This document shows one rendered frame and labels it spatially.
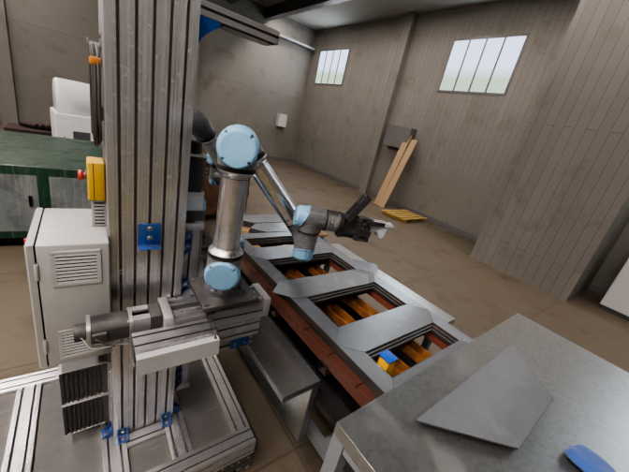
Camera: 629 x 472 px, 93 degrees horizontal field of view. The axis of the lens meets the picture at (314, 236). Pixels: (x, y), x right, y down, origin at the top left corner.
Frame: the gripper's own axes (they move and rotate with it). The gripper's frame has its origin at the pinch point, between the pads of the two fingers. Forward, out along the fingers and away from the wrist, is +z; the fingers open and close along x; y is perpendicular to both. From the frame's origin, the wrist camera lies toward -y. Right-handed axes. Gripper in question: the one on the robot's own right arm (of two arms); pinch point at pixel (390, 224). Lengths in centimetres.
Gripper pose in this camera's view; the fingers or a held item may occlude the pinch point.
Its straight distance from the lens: 113.0
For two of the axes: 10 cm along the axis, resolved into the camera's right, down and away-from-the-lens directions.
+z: 9.6, 1.4, 2.3
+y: -1.9, 9.6, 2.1
